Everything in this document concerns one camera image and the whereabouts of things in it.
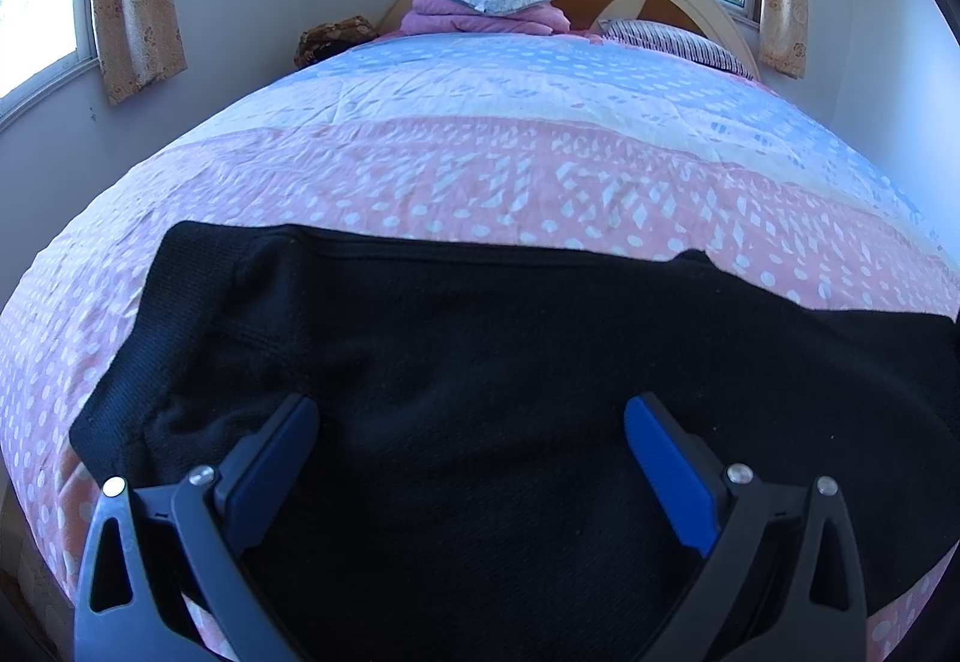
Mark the folded pink blanket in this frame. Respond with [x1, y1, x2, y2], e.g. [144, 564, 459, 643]
[401, 0, 571, 38]

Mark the side window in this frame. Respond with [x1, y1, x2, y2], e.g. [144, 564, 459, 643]
[0, 0, 102, 133]

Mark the pink polka dot bed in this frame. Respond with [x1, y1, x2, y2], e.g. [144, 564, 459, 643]
[0, 28, 960, 662]

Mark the striped pillow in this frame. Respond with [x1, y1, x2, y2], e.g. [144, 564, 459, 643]
[600, 19, 755, 80]

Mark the brown patterned cushion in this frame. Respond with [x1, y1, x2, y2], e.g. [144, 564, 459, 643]
[294, 15, 380, 70]

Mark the black knit sweater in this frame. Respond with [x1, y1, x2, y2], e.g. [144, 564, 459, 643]
[69, 221, 960, 662]

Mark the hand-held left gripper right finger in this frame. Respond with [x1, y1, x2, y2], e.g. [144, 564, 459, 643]
[622, 394, 871, 662]

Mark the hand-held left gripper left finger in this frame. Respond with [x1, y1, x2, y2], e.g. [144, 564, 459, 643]
[73, 393, 323, 662]

